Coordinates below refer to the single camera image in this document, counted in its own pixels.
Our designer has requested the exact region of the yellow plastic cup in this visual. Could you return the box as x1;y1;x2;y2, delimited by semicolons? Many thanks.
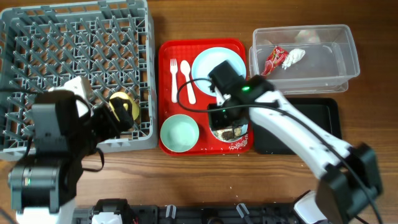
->
109;91;140;121

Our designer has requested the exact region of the food scraps and rice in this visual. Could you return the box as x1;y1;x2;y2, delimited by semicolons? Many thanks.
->
212;126;247;142

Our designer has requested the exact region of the light blue bowl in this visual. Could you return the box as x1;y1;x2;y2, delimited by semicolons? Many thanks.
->
208;110;249;142

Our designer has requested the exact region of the green bowl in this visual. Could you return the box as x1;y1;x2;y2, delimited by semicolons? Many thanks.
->
160;114;200;153

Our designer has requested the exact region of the large light blue plate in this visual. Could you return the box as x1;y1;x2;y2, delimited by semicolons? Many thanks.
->
191;47;246;79

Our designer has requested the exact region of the white plastic fork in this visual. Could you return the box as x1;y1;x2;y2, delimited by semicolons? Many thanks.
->
170;58;178;103

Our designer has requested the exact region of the white plastic spoon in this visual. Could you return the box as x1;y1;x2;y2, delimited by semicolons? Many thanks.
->
180;60;197;105

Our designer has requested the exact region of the red snack wrapper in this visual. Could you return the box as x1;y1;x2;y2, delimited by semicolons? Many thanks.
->
261;46;289;77

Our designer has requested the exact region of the white napkin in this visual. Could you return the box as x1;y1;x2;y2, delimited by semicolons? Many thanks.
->
282;49;305;70

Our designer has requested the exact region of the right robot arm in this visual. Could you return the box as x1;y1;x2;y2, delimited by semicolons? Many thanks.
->
208;61;383;223

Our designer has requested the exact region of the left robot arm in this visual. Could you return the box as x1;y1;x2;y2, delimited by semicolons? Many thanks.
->
8;90;134;223

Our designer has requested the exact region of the grey dishwasher rack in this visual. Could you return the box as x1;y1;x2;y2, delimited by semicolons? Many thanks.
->
1;0;158;161

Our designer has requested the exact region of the red plastic tray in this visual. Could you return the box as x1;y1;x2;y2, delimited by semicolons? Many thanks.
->
157;38;254;156

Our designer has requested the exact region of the black plastic tray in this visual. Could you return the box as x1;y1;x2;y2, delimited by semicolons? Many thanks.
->
252;98;342;155

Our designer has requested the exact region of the clear plastic bin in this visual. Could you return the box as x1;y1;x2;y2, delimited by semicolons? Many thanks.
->
249;24;360;95

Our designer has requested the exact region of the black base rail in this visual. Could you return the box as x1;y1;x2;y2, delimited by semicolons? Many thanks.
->
74;198;312;224

